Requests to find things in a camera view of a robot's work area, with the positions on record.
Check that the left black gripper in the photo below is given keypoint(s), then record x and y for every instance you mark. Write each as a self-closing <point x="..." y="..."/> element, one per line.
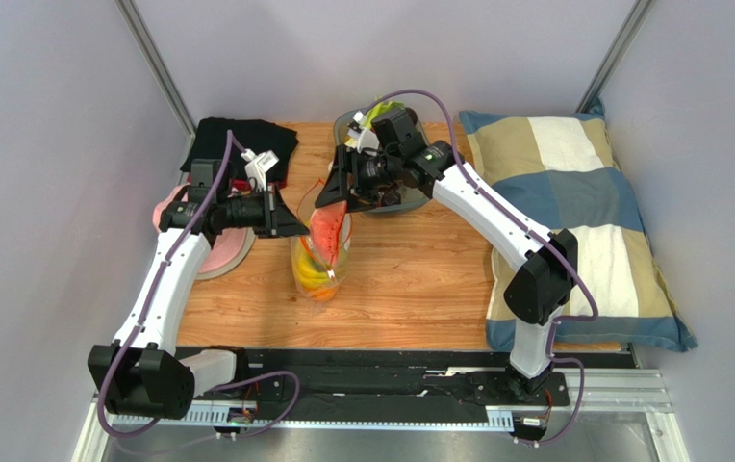
<point x="276" y="218"/>

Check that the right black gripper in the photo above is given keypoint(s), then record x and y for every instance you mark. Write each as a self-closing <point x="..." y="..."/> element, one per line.
<point x="346" y="176"/>

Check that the watermelon slice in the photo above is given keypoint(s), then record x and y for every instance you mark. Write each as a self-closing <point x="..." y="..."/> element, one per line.
<point x="326" y="225"/>

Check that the clear orange zip top bag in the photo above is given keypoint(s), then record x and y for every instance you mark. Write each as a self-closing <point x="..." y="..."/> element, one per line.
<point x="319" y="261"/>

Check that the yellow bananas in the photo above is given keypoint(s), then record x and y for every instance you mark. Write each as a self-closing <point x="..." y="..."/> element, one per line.
<point x="310" y="274"/>

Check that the orange fruit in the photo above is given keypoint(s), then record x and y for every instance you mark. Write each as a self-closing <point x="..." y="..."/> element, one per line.
<point x="323" y="294"/>

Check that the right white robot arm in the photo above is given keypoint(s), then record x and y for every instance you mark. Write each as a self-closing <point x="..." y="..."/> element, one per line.
<point x="392" y="152"/>

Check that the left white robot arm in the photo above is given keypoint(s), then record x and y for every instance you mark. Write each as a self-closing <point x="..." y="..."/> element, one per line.
<point x="138" y="374"/>

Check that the grey food tray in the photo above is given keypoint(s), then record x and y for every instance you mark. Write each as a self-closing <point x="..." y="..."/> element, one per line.
<point x="406" y="205"/>

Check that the red cloth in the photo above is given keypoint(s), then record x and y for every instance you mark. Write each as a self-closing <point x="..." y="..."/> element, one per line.
<point x="235" y="185"/>

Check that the pink hat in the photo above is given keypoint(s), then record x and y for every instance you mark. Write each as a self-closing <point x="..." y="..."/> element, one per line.
<point x="229" y="250"/>

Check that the black folded cloth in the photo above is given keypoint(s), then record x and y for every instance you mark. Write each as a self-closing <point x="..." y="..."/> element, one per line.
<point x="256" y="134"/>

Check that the green white leek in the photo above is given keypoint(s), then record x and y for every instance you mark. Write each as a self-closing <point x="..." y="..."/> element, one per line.
<point x="377" y="109"/>

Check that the plaid pillow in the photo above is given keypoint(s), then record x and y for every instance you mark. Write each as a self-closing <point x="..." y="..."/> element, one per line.
<point x="560" y="171"/>

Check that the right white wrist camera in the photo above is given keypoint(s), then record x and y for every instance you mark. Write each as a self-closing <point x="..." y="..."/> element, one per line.
<point x="360" y="137"/>

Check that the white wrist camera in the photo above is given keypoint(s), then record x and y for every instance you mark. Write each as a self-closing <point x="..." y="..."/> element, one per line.
<point x="360" y="137"/>
<point x="257" y="166"/>

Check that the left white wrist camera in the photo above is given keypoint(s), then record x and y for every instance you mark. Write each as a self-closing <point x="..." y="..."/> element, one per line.
<point x="257" y="166"/>

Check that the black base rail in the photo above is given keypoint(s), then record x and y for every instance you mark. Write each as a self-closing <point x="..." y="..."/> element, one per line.
<point x="401" y="387"/>

